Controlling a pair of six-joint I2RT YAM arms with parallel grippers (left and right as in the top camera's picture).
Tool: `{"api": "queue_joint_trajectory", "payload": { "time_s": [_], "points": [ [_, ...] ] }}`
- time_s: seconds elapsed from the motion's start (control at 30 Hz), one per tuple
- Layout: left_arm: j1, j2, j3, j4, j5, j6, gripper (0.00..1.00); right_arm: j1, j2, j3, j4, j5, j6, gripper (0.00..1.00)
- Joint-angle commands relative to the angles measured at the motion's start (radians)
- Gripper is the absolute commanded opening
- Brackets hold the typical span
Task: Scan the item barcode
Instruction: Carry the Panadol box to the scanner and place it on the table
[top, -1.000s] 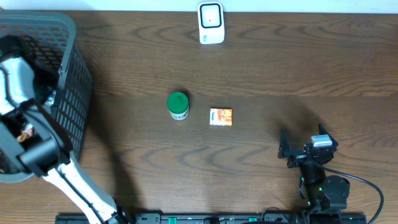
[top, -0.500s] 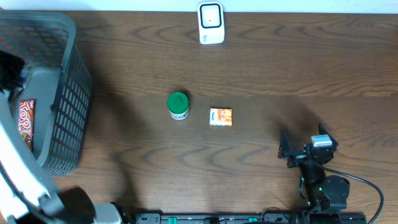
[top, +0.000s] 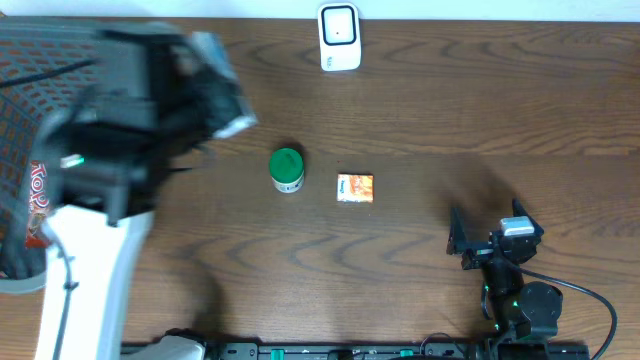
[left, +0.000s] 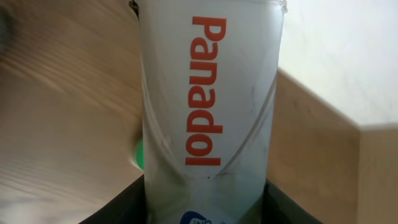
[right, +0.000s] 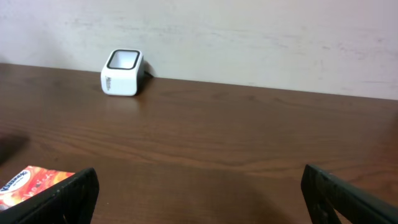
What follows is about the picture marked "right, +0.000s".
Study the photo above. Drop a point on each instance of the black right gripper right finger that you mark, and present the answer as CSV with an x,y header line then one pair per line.
x,y
326,195

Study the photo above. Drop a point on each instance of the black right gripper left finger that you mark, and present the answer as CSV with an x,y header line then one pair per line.
x,y
72,201

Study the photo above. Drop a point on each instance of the orange Kleenex tissue pack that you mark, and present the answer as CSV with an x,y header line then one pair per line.
x,y
29,182

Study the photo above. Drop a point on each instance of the white barcode scanner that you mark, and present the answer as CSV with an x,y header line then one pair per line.
x,y
123,72

